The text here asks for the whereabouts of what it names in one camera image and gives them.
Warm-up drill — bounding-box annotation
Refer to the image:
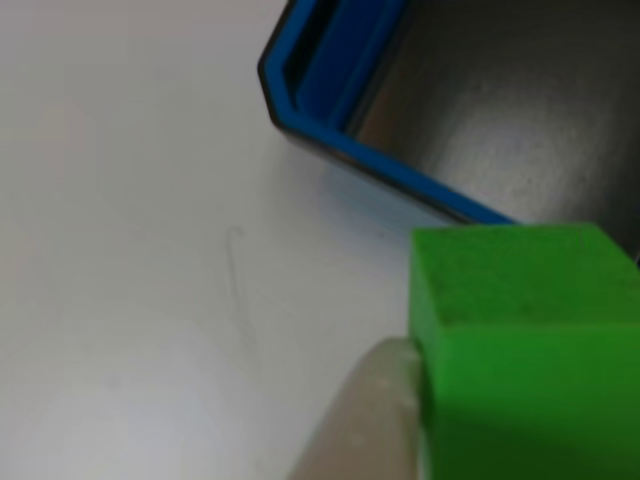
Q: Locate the green cube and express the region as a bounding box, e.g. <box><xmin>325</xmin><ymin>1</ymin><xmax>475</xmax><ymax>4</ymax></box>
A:
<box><xmin>408</xmin><ymin>223</ymin><xmax>640</xmax><ymax>480</ymax></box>

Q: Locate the blue square box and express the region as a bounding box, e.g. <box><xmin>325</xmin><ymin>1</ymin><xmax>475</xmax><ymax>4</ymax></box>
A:
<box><xmin>257</xmin><ymin>0</ymin><xmax>640</xmax><ymax>269</ymax></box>

